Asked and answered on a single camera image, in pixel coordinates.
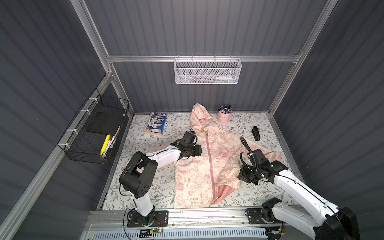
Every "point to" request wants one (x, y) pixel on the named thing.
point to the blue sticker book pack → (156, 123)
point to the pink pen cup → (223, 119)
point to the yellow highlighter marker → (105, 144)
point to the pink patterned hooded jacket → (203, 181)
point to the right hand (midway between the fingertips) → (238, 176)
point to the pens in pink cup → (226, 109)
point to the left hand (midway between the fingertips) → (202, 151)
